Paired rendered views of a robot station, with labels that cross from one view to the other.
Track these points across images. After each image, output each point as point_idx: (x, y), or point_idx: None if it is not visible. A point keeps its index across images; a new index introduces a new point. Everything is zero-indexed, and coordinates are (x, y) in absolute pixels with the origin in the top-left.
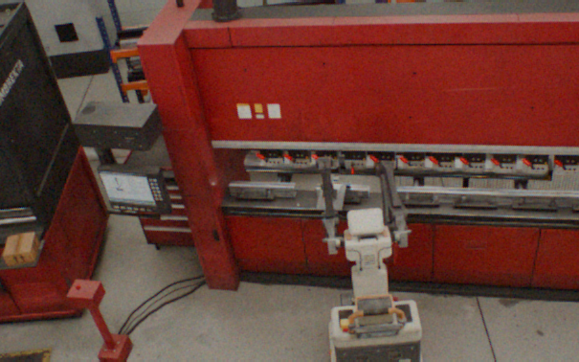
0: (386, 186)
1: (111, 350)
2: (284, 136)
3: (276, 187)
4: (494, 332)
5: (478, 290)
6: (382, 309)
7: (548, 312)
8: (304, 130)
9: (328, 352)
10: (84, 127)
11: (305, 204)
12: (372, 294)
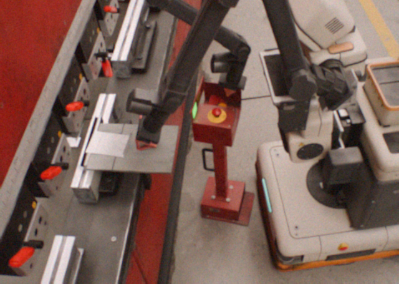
0: (186, 3)
1: None
2: (10, 132)
3: (61, 282)
4: (247, 92)
5: (189, 98)
6: None
7: (217, 50)
8: (25, 61)
9: (300, 278)
10: None
11: (113, 223)
12: (336, 113)
